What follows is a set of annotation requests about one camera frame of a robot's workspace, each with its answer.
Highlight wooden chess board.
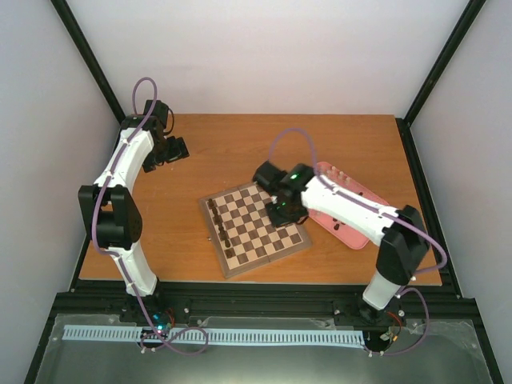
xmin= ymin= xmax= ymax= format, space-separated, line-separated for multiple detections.
xmin=199 ymin=182 xmax=311 ymax=278

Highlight black aluminium frame rail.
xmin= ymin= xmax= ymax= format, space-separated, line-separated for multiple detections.
xmin=50 ymin=280 xmax=480 ymax=322

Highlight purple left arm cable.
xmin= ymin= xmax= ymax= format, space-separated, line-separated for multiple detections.
xmin=91 ymin=78 xmax=210 ymax=358

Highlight pink plastic tray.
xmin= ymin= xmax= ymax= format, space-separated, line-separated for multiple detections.
xmin=309 ymin=162 xmax=389 ymax=250

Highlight light blue cable duct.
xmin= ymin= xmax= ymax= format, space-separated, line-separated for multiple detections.
xmin=62 ymin=325 xmax=365 ymax=349

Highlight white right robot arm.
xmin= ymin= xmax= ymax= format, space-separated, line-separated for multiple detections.
xmin=252 ymin=161 xmax=430 ymax=324

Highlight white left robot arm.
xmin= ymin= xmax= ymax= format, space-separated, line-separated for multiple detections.
xmin=78 ymin=100 xmax=190 ymax=322

